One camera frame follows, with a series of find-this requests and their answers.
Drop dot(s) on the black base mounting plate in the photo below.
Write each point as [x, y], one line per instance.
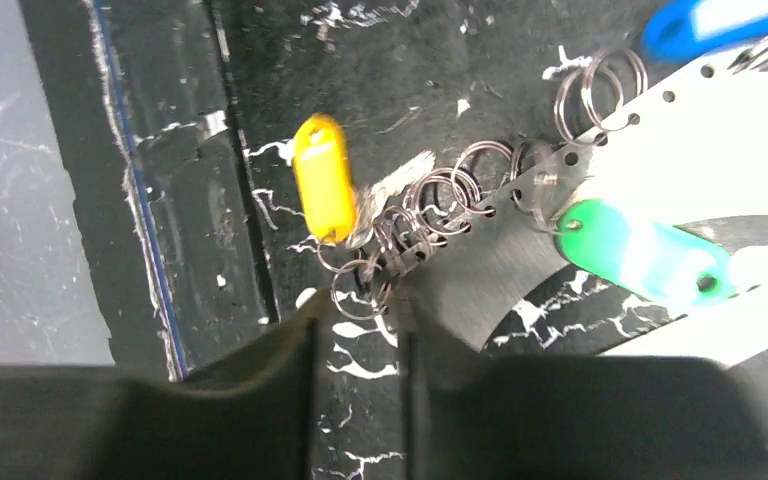
[147, 132]

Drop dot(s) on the silver metal keyring plate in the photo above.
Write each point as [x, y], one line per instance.
[683, 168]

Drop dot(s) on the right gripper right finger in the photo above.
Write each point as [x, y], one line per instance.
[470, 416]

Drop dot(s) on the green key tag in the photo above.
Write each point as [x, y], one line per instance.
[659, 262]

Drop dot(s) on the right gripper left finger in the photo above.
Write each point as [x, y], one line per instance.
[248, 415]

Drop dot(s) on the blue key tag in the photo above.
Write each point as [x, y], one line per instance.
[683, 30]

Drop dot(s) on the yellow key tag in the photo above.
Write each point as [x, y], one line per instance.
[323, 178]

